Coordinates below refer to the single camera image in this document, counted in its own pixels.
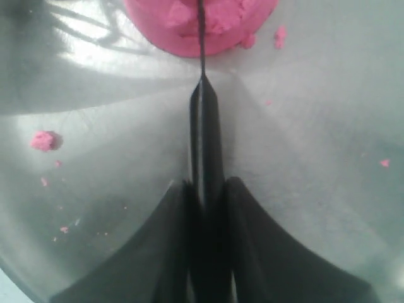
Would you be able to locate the small pink clay crumb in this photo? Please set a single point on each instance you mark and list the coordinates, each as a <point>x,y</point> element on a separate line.
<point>46,141</point>

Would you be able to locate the round stainless steel plate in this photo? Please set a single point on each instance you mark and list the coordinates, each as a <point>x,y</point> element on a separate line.
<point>311,118</point>

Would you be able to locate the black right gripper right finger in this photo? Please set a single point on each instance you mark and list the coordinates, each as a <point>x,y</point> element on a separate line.
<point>271,266</point>

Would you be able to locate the pink dough lump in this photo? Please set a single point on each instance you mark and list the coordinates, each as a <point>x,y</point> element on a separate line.
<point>173,25</point>

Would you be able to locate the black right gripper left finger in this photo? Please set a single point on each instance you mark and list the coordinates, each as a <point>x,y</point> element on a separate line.
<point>150,267</point>

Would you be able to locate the black knife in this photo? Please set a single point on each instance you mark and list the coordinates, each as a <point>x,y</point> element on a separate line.
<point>209,267</point>

